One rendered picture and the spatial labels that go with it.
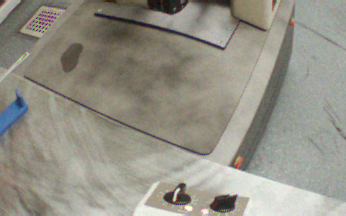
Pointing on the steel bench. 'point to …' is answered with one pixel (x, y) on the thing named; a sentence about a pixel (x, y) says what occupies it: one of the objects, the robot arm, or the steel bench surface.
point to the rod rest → (8, 115)
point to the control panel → (193, 202)
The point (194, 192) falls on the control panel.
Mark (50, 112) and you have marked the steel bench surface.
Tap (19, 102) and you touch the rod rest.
